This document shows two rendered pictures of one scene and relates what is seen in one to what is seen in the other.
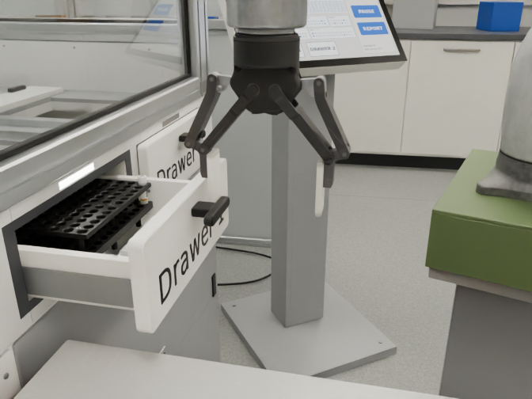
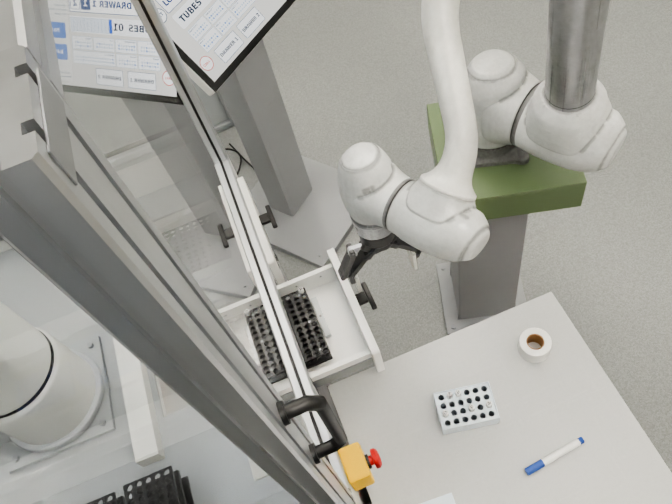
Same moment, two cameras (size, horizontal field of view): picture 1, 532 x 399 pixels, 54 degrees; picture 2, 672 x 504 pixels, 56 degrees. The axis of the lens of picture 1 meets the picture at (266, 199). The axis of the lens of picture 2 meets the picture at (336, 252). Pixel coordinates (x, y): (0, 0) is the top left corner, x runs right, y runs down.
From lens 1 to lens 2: 1.05 m
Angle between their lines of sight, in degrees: 37
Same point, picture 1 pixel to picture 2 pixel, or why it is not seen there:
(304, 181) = (267, 116)
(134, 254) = (376, 355)
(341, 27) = not seen: outside the picture
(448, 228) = not seen: hidden behind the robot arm
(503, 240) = (486, 204)
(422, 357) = not seen: hidden behind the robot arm
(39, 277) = (322, 381)
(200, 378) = (404, 366)
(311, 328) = (311, 205)
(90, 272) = (348, 366)
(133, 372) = (375, 382)
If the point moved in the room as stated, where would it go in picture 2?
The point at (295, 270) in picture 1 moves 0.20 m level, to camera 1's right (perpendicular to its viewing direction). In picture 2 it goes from (285, 177) to (327, 151)
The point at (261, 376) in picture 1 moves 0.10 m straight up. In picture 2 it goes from (427, 349) to (424, 331)
